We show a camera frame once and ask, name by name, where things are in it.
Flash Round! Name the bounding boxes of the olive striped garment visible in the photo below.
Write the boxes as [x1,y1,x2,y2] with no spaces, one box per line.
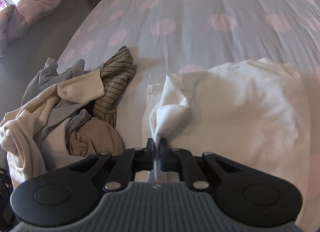
[93,46,136,128]

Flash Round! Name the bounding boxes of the pink dotted pillow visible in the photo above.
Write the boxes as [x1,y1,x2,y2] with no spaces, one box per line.
[1,0,63,57]

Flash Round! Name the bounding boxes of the white t-shirt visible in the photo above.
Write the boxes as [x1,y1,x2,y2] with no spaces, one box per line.
[134,57,312,222]

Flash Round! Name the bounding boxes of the cream long sleeve garment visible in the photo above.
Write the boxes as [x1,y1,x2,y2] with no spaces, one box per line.
[1,69,104,188]

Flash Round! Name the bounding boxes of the pink dotted bed sheet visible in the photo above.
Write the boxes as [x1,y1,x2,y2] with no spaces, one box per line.
[58,0,319,231]

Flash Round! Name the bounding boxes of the grey garment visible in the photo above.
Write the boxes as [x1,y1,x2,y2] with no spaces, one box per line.
[21,58,91,147]

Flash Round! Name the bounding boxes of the beige garment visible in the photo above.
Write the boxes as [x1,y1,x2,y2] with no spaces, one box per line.
[67,117,125,157]

